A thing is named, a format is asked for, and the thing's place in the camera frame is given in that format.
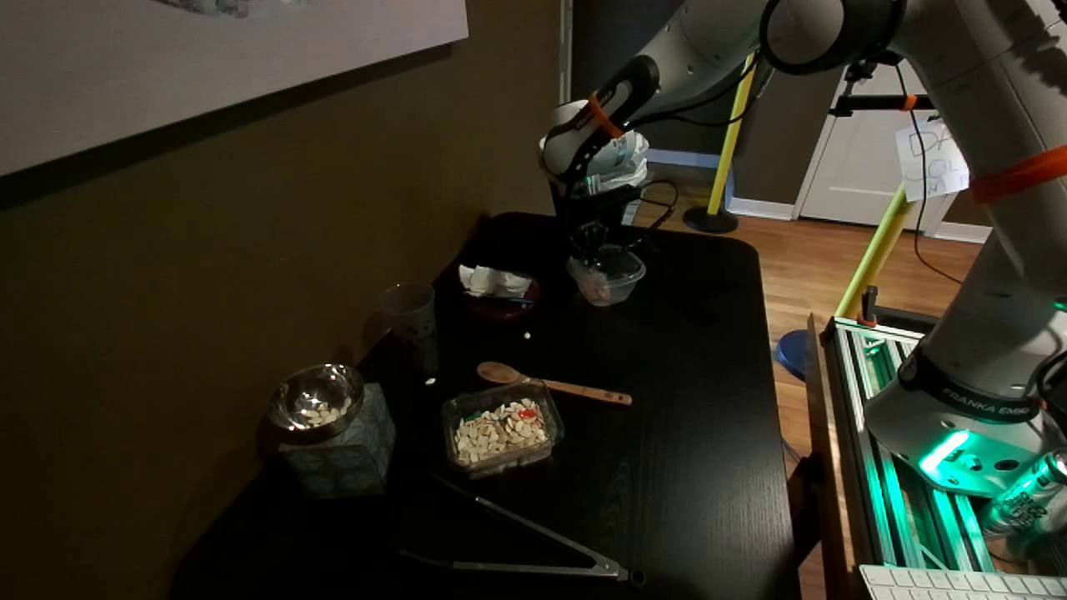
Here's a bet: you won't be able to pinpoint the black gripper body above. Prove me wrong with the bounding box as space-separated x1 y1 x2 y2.
551 162 642 230

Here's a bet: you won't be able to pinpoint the clear plastic bowl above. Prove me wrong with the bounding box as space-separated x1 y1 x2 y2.
563 242 650 313

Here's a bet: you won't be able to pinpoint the dark bowl with white contents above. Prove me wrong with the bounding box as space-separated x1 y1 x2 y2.
455 268 547 325

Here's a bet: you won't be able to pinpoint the small metal bowl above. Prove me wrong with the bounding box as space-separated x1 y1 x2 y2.
263 361 366 441

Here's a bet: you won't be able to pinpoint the trash bin with white bag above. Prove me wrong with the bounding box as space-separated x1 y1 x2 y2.
582 125 654 225

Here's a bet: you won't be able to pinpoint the white crumpled paper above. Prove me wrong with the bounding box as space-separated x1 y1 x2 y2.
455 260 537 306

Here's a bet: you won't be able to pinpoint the yellow pole with base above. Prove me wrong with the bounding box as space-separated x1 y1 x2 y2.
680 56 760 237

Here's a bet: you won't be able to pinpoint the wooden spoon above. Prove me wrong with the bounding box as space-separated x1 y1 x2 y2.
473 356 638 411

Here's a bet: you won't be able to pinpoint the dark glass cup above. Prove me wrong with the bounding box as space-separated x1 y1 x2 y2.
371 278 442 377

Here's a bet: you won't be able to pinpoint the clear container with food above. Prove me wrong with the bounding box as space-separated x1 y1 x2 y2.
435 384 568 484

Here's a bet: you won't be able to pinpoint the blue round object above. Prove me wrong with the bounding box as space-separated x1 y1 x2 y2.
769 325 822 387

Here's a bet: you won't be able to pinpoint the white door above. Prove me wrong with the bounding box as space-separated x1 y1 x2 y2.
797 60 988 234

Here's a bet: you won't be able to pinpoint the yellow-green pole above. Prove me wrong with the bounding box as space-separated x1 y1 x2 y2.
833 182 918 322

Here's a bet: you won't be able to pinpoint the metal tongs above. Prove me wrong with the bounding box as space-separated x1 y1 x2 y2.
395 473 638 585

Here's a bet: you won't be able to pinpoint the white paper sheet on door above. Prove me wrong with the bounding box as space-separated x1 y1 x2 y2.
891 113 972 206

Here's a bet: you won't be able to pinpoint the white keypad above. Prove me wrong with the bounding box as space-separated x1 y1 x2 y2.
854 561 1067 600

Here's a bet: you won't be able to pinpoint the black tripod mount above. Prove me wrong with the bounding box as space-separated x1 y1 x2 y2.
822 46 932 120

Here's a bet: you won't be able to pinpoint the aluminium robot stand frame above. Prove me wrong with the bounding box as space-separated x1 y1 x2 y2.
822 313 1067 576

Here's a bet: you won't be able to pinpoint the framed wall picture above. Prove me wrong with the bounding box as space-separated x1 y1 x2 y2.
0 0 473 182

